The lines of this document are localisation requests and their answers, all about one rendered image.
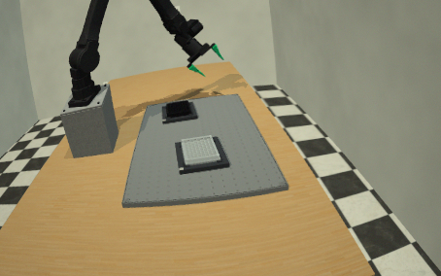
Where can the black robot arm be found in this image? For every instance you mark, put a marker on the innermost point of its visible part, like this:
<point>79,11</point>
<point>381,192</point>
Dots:
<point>85,57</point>

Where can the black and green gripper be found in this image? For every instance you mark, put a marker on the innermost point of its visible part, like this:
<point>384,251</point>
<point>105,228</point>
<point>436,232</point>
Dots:
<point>195,50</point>

